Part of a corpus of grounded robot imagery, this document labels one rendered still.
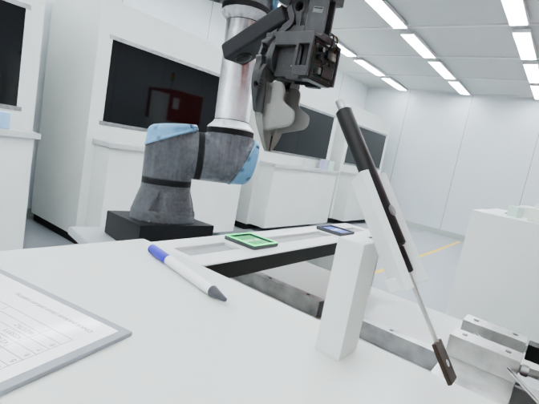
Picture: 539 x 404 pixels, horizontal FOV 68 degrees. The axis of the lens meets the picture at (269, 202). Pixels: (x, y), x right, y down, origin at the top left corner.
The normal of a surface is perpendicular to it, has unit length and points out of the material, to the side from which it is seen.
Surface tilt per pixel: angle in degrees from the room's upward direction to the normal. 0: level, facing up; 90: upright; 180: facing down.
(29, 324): 0
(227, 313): 0
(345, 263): 90
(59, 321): 0
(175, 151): 87
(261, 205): 90
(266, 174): 90
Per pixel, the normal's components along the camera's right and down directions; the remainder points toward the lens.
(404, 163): -0.60, 0.00
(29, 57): 0.78, 0.22
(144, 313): 0.18, -0.97
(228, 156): 0.24, 0.06
